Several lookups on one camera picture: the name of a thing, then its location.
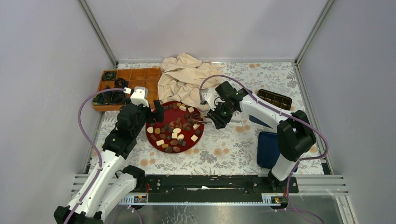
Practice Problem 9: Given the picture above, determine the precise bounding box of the floral tablecloth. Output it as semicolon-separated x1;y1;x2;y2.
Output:
90;62;325;175

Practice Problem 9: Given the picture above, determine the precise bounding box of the beige crumpled cloth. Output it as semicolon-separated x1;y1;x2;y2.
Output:
157;53;222;111

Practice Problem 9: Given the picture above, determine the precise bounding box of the white block chocolate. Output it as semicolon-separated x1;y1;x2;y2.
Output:
191;135;198;142

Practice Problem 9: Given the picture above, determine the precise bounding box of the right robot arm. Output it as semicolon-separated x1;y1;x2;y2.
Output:
200;81;317;192

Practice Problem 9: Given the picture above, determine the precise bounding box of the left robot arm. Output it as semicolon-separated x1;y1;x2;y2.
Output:
54;100;164;224

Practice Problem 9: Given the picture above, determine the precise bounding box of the navy chocolate box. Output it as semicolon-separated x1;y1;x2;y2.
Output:
249;89;292;129

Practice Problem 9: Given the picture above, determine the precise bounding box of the red round tray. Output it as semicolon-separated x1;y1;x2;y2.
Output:
144;101;205;154

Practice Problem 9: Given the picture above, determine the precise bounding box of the wooden compartment tray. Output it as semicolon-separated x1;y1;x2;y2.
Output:
92;68;162;112

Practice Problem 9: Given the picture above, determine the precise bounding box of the dark rolled tie patterned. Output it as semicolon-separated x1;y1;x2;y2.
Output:
102;91;127;105

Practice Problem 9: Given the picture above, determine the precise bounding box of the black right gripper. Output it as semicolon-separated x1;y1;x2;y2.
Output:
206;101;235;130

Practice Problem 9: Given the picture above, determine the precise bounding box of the navy box lid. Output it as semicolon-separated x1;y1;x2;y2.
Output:
257;132;299;172

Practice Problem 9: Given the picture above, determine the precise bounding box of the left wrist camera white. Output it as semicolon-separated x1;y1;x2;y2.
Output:
123;86;149;107

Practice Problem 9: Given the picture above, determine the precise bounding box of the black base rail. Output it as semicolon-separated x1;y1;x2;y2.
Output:
121;175;299;206

